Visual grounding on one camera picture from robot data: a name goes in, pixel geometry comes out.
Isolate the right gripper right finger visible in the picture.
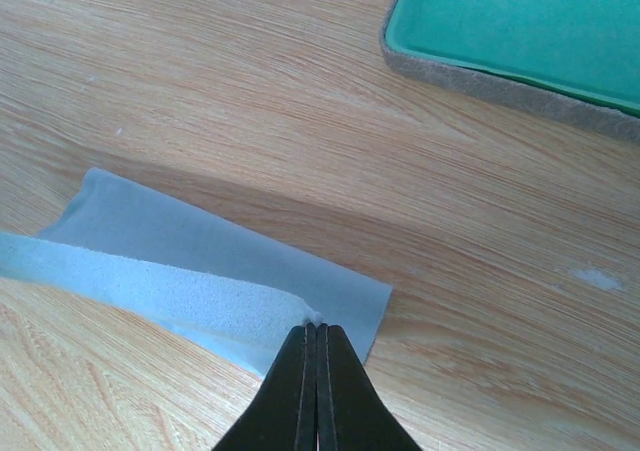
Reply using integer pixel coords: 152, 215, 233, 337
316, 324, 420, 451

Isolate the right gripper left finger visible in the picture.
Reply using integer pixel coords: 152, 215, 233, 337
215, 324, 317, 451

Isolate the light blue cleaning cloth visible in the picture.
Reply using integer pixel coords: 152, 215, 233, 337
1, 168, 392, 375

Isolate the grey felt glasses case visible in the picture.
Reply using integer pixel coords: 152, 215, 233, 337
379, 0, 639, 143

